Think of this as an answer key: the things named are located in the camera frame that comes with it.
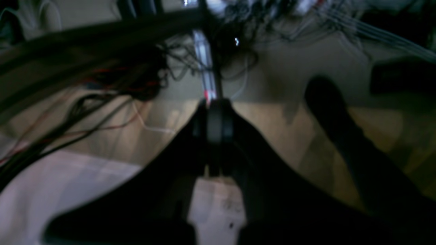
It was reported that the aluminium frame post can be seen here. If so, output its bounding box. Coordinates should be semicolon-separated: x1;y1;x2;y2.
193;29;217;102

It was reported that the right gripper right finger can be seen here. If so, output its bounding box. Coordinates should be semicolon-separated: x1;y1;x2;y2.
229;99;435;245

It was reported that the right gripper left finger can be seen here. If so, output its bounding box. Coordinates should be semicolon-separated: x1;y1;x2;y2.
43;100;220;245

